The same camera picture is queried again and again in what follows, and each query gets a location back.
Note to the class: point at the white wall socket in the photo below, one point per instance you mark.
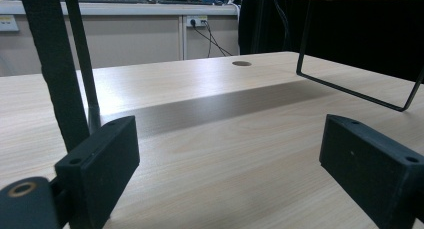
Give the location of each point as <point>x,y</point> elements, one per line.
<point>196,21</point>

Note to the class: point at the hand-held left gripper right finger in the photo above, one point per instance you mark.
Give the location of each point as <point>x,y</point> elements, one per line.
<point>373,169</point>

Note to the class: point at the black two-tier shelf rack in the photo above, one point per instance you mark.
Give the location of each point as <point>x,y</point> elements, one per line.
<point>53,55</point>

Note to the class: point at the white wall plate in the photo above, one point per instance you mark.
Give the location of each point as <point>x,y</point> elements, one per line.
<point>7,23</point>

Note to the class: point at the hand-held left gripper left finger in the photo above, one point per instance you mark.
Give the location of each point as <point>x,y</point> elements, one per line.
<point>100,162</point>

